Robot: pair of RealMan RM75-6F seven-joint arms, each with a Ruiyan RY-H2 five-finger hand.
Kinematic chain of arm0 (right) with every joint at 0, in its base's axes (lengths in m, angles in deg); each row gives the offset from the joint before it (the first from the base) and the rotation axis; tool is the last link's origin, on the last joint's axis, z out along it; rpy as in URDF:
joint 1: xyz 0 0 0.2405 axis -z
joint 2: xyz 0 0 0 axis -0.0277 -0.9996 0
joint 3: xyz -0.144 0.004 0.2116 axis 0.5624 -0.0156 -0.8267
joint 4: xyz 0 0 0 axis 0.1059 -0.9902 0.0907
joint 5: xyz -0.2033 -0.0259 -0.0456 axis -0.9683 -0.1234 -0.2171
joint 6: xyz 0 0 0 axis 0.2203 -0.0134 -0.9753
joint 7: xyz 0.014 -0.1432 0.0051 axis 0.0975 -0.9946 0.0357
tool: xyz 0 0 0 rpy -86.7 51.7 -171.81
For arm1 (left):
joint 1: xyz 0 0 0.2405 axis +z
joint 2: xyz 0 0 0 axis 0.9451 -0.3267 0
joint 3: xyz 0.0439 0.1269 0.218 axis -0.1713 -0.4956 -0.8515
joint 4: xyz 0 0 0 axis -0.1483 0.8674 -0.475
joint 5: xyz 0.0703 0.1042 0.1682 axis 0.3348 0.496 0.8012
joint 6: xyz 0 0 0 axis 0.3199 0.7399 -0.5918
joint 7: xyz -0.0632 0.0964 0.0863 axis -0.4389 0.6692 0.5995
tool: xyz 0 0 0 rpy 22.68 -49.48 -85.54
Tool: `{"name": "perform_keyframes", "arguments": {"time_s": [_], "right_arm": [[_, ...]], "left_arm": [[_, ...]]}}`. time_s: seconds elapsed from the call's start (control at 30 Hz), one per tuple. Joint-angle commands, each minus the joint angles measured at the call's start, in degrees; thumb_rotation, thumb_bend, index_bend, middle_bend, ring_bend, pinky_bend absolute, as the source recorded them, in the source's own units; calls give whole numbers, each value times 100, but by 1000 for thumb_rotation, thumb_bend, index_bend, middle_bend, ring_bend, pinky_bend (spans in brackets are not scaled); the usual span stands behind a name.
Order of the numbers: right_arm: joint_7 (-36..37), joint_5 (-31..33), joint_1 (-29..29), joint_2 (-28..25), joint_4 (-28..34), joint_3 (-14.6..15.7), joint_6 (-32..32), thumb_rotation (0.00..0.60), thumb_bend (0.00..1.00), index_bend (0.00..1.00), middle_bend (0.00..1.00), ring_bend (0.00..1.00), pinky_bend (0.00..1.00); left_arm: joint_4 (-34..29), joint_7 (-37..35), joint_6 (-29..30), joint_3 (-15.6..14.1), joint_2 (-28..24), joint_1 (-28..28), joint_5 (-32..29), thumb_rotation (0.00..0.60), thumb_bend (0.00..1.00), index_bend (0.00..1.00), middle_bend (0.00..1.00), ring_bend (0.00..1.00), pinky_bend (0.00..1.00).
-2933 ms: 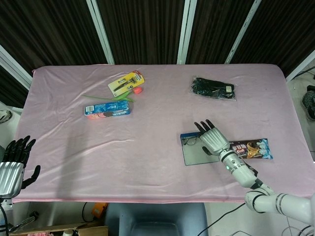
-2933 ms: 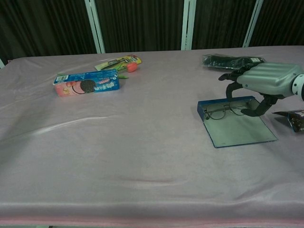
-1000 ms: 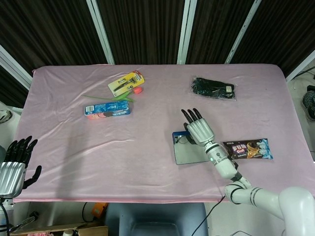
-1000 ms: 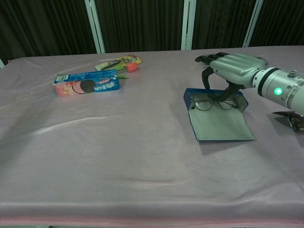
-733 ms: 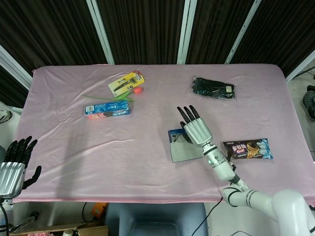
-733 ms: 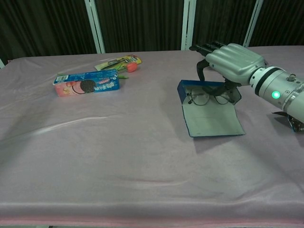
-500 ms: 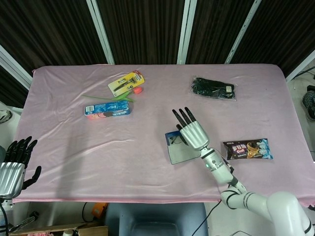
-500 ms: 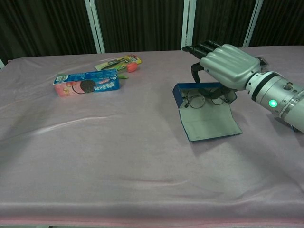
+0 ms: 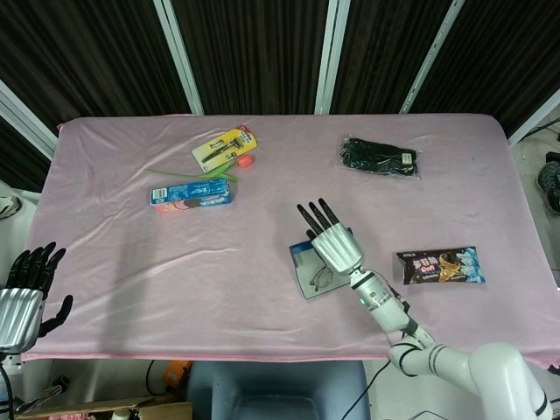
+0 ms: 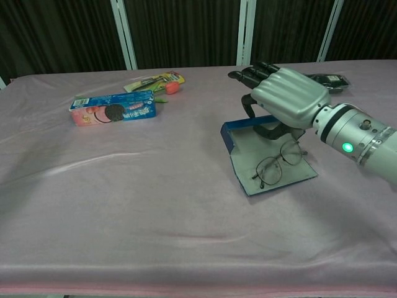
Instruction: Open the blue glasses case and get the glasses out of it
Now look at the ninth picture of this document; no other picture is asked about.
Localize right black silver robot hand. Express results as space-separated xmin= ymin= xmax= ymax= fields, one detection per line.
xmin=296 ymin=198 xmax=364 ymax=276

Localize pink tablecloth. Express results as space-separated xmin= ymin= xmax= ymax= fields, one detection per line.
xmin=0 ymin=113 xmax=560 ymax=364

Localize white metal frame post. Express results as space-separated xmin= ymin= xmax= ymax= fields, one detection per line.
xmin=0 ymin=80 xmax=60 ymax=161
xmin=400 ymin=0 xmax=476 ymax=115
xmin=314 ymin=0 xmax=351 ymax=116
xmin=507 ymin=87 xmax=560 ymax=145
xmin=152 ymin=0 xmax=205 ymax=116

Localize grey-blue chair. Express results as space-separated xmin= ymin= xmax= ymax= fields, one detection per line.
xmin=185 ymin=360 xmax=372 ymax=420

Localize brown blue snack bag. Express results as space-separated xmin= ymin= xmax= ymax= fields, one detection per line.
xmin=395 ymin=246 xmax=487 ymax=286

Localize black cable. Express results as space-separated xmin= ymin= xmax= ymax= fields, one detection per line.
xmin=361 ymin=356 xmax=393 ymax=395

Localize artificial red tulip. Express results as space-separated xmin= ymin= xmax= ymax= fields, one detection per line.
xmin=145 ymin=153 xmax=256 ymax=184

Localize dark sneaker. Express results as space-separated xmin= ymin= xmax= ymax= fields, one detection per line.
xmin=536 ymin=161 xmax=560 ymax=215

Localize white sneaker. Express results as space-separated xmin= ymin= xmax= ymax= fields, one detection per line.
xmin=0 ymin=195 xmax=22 ymax=220

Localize blue pink cookie box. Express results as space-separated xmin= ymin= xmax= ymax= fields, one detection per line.
xmin=150 ymin=179 xmax=236 ymax=214

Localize thin wire-frame eyeglasses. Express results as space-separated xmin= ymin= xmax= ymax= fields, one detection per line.
xmin=309 ymin=266 xmax=335 ymax=293

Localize cardboard box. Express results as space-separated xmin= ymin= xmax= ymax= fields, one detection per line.
xmin=24 ymin=393 xmax=194 ymax=420

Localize yellow razor blister pack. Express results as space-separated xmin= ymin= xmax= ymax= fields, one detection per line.
xmin=192 ymin=124 xmax=259 ymax=172

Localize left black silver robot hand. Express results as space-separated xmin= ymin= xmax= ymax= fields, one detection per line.
xmin=0 ymin=241 xmax=74 ymax=354

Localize blue rectangular box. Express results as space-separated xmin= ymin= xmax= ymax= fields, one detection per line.
xmin=288 ymin=226 xmax=354 ymax=301

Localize black gloves in plastic bag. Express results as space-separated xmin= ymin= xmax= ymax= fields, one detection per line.
xmin=336 ymin=136 xmax=423 ymax=181

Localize orange device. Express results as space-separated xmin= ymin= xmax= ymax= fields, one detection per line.
xmin=162 ymin=359 xmax=193 ymax=390

